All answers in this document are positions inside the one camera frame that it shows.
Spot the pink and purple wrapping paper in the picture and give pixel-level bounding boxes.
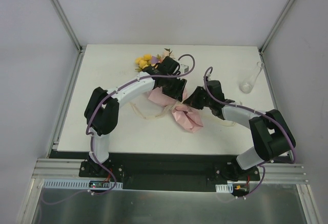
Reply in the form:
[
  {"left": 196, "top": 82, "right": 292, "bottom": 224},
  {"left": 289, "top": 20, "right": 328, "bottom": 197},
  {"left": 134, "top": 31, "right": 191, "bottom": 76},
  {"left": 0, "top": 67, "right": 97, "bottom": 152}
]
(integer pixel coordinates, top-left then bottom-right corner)
[{"left": 148, "top": 88, "right": 203, "bottom": 133}]

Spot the yellow and pink flower bunch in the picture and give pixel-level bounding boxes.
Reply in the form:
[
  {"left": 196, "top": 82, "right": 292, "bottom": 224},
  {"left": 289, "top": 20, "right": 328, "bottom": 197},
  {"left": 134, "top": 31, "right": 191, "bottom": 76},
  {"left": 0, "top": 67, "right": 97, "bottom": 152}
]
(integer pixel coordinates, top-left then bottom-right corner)
[{"left": 135, "top": 48, "right": 175, "bottom": 72}]

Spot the cream printed ribbon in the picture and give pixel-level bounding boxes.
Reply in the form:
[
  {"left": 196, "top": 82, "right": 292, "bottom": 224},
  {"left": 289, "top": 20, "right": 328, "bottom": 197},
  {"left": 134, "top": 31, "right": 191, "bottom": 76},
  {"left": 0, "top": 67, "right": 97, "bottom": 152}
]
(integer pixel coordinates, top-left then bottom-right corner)
[{"left": 129, "top": 102, "right": 236, "bottom": 127}]

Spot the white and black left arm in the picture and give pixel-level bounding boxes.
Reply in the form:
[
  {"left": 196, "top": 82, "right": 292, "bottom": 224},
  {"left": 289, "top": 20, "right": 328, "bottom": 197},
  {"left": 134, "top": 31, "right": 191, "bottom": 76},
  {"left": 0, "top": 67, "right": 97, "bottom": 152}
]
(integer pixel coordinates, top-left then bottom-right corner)
[{"left": 84, "top": 57, "right": 194, "bottom": 177}]

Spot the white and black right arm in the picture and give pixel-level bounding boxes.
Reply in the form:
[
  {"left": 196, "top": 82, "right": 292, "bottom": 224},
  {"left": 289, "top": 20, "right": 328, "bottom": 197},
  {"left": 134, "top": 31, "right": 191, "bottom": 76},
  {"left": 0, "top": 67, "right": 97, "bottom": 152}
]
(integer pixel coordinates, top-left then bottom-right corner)
[{"left": 183, "top": 80, "right": 296, "bottom": 180}]

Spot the clear glass vase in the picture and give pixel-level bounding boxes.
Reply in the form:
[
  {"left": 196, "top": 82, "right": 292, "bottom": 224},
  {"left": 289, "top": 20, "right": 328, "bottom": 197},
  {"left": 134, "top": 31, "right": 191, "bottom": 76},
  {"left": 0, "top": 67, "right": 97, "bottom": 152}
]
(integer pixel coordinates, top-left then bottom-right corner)
[{"left": 239, "top": 62, "right": 264, "bottom": 94}]

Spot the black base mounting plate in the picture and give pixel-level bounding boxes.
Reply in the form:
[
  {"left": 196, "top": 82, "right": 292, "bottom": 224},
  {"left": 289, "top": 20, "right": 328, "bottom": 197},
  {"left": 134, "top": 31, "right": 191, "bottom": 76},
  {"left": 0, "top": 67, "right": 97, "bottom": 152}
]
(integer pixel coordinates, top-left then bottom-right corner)
[{"left": 79, "top": 153, "right": 260, "bottom": 192}]

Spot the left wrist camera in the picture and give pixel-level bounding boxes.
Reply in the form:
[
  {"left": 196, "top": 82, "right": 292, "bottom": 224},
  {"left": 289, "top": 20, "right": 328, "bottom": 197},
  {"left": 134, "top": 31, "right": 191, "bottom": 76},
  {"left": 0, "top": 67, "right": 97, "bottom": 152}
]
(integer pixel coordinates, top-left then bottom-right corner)
[{"left": 179, "top": 64, "right": 189, "bottom": 74}]

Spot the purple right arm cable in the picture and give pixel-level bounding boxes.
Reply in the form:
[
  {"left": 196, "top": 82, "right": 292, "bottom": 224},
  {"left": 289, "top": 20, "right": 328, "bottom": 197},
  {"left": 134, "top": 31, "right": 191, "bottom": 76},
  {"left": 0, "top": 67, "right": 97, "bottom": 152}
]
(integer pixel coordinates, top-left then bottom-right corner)
[{"left": 203, "top": 66, "right": 298, "bottom": 203}]

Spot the white slotted cable duct right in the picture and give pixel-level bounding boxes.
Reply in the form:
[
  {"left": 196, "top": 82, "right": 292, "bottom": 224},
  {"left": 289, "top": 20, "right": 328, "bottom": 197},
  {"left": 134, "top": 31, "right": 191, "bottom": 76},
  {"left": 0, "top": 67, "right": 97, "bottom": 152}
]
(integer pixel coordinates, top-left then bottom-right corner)
[{"left": 215, "top": 183, "right": 250, "bottom": 193}]

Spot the white slotted cable duct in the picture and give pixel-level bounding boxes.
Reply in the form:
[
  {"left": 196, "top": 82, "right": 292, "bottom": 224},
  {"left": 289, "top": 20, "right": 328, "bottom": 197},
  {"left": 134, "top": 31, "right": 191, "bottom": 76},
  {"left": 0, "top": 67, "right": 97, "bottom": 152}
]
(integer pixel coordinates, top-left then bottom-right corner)
[
  {"left": 215, "top": 183, "right": 250, "bottom": 193},
  {"left": 43, "top": 179, "right": 123, "bottom": 191}
]

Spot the aluminium frame post left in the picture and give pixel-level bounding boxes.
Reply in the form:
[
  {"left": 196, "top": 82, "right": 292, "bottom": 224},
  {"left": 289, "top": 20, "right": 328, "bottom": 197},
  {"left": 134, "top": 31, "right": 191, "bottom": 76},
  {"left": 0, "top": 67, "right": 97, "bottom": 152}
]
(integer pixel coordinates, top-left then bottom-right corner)
[{"left": 50, "top": 0, "right": 83, "bottom": 53}]

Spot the aluminium front rail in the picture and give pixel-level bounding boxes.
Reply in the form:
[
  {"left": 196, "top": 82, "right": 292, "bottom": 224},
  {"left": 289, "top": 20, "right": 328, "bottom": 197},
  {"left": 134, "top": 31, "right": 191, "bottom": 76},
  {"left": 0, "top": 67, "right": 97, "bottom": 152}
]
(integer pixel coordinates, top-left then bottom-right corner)
[{"left": 32, "top": 158, "right": 310, "bottom": 185}]

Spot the white slotted cable duct left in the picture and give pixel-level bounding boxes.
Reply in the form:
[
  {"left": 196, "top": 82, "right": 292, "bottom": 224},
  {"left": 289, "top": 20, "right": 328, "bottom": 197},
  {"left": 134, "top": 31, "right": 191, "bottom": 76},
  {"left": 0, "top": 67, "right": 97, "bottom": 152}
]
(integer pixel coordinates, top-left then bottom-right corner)
[{"left": 43, "top": 179, "right": 123, "bottom": 191}]

